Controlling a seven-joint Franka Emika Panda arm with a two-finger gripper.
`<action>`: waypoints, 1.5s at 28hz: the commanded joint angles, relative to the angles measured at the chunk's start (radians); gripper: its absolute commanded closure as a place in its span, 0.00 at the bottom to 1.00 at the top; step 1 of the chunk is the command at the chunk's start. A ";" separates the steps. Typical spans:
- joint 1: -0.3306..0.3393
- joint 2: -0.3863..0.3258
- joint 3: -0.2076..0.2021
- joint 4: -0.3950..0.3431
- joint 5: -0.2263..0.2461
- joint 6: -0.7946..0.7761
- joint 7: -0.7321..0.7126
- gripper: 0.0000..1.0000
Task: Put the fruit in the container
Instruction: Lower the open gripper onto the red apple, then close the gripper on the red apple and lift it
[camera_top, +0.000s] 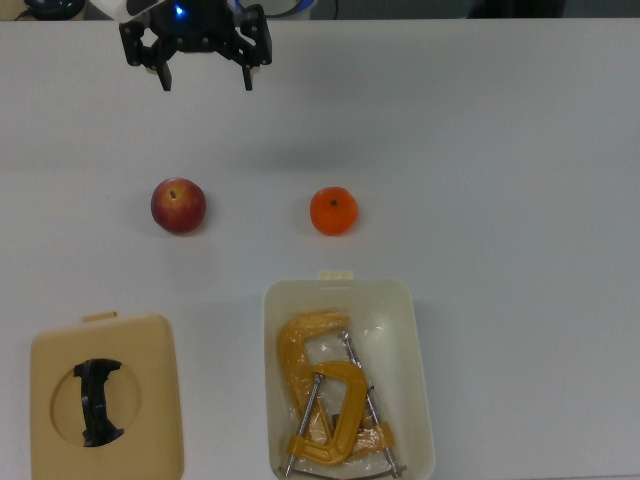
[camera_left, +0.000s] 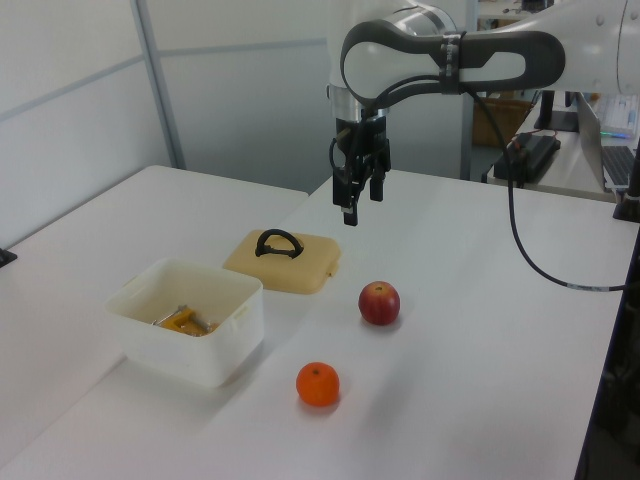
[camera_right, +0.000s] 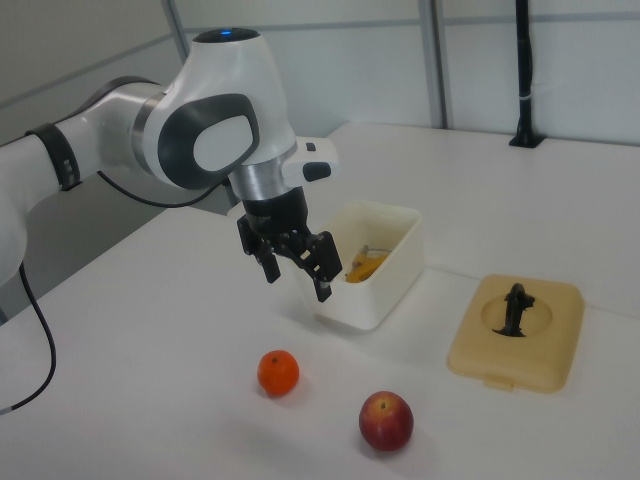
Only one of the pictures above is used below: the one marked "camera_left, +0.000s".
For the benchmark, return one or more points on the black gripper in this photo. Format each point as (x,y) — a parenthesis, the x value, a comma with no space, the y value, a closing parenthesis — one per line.
(367,140)

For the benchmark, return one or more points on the red apple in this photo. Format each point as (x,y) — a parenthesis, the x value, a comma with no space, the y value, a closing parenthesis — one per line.
(379,304)

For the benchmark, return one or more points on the orange mandarin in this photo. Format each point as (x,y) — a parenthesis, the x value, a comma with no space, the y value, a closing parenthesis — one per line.
(318,384)

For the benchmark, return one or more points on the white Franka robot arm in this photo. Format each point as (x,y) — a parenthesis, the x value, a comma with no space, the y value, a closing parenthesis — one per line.
(500,55)

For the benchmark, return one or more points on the white plastic container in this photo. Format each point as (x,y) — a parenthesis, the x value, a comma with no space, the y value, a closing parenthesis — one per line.
(200,350)

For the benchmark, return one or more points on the beige plastic lid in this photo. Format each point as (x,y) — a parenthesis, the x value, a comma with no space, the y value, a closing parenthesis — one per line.
(295,272)

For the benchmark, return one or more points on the cardboard box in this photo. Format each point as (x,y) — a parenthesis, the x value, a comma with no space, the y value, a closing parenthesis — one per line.
(492,122)

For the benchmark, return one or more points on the black electronics box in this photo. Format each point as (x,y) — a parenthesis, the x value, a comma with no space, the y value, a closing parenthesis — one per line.
(535,152)

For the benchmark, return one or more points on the black monitor stand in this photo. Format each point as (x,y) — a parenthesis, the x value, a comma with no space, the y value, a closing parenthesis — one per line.
(547,110)

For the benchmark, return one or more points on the yellow C-clamp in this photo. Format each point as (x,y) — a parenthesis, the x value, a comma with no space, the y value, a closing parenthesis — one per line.
(180,320)

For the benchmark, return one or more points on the silver laptop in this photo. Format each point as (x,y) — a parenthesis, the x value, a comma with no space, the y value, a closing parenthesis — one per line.
(592,135)

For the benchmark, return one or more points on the grey partition frame post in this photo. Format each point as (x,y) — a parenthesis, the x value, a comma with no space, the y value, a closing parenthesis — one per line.
(160,85)

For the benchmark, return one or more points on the black table frame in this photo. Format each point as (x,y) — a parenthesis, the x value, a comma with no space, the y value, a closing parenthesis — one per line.
(617,390)

